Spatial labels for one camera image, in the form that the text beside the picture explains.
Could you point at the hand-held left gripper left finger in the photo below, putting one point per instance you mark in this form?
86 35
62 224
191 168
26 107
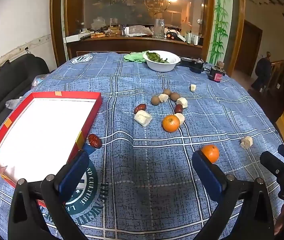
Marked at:
75 172

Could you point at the wooden sideboard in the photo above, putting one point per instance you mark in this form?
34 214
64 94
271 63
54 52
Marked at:
122 46

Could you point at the blue plaid tablecloth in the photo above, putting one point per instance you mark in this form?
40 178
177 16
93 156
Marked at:
144 170

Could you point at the brown wooden door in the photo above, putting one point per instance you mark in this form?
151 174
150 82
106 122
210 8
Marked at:
249 45

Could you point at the glass pitcher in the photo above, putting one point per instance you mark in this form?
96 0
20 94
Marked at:
158 28

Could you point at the wooden framed glass partition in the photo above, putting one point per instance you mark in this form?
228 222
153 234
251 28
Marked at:
57 17

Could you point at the brown longan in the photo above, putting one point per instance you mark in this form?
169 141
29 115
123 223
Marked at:
174 96
155 100
167 92

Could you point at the black sofa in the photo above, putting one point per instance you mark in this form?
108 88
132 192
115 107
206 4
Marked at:
4 80

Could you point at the red jujube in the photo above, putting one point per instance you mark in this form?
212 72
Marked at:
95 140
178 108
140 108

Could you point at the wooden stair railing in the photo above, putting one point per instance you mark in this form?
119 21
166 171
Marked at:
282 67

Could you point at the red shallow cardboard box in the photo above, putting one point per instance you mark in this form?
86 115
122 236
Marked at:
44 135

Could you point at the black wall plug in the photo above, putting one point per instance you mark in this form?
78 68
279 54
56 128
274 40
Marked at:
27 49

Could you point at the green cloth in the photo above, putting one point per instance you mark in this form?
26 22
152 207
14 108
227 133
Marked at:
133 57

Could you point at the plastic bag with blue print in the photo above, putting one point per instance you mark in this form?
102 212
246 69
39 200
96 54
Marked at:
38 80

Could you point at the red black small device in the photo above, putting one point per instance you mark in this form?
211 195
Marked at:
215 75

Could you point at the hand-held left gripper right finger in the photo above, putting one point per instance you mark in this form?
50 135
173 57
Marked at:
205 173

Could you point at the leafy greens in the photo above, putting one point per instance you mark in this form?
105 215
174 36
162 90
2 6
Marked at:
155 57

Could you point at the white flat box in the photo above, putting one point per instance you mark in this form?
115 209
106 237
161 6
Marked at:
73 38

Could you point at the white bowl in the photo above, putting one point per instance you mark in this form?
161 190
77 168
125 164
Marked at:
163 65

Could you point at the orange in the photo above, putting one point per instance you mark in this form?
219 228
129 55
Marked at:
210 153
170 123

